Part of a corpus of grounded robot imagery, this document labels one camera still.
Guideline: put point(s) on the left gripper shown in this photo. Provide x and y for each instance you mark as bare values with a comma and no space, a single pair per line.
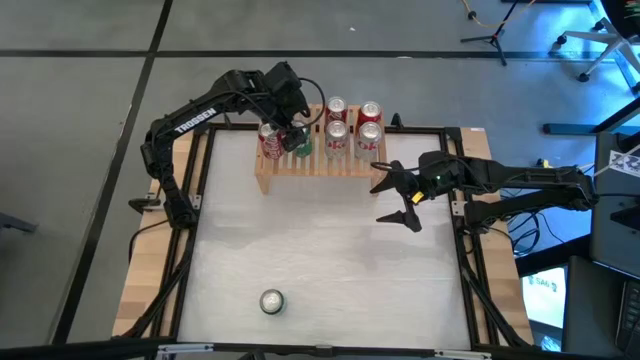
285,97

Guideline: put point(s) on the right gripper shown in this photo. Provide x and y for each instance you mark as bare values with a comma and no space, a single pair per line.
435,175

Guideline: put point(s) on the silver Diet Coke can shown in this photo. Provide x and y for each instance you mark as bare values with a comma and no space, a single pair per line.
336,142
369,142

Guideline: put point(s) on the red Star Wars Coca-Cola can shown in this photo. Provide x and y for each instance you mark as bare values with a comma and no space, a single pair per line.
336,106

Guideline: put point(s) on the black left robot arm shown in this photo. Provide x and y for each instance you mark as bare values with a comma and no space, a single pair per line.
195,121

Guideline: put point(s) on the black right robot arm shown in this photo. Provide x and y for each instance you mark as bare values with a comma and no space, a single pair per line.
530,175

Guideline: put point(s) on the wooden slatted shelf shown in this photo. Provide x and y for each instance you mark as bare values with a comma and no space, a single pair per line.
320,167

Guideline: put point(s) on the black desk foot bar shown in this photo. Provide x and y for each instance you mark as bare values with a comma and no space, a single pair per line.
565,129

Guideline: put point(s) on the black tripod stand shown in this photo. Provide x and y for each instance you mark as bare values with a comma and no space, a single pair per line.
495,37

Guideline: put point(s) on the dark desk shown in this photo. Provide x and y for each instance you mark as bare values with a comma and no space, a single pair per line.
615,225

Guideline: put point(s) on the white marker paper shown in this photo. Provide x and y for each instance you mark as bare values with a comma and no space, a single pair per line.
627,164

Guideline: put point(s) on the black keyboard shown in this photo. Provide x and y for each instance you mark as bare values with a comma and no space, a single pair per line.
631,320

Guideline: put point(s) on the office chair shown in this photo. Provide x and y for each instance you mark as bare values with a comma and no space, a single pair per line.
612,42

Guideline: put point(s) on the grey furniture foot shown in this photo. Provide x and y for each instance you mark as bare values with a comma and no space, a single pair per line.
17,223

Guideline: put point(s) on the black frame clamp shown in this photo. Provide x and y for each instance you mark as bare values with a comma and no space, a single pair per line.
397,120

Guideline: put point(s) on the black metal table frame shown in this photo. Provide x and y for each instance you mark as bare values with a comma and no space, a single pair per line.
350,349

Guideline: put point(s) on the silver metal bracket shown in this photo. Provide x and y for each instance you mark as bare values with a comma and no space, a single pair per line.
462,355
185,348

